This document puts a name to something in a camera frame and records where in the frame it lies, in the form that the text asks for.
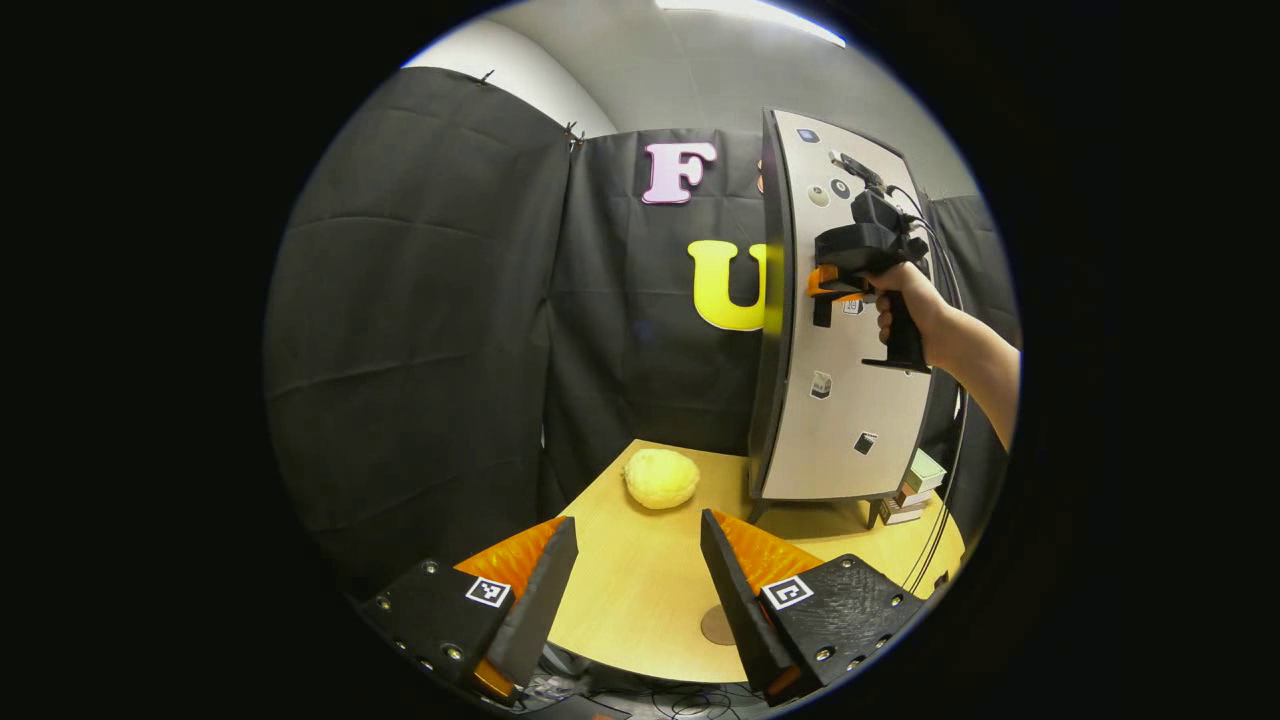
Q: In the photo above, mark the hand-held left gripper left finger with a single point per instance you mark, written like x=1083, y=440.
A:
x=540, y=600

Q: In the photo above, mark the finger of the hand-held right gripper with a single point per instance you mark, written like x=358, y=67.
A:
x=825, y=283

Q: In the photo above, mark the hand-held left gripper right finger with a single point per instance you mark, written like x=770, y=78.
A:
x=740, y=610

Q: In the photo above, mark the brown round coaster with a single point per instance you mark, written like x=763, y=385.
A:
x=715, y=627

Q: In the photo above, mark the dark grey cabinet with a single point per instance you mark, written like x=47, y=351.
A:
x=770, y=400

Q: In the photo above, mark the yellow round soft object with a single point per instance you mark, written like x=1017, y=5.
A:
x=660, y=478

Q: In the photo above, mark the brown book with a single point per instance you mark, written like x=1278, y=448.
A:
x=915, y=495

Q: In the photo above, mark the long ceiling light panel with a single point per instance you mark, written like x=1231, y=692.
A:
x=760, y=12

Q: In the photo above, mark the black backdrop cloth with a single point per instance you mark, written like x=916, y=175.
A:
x=420, y=300

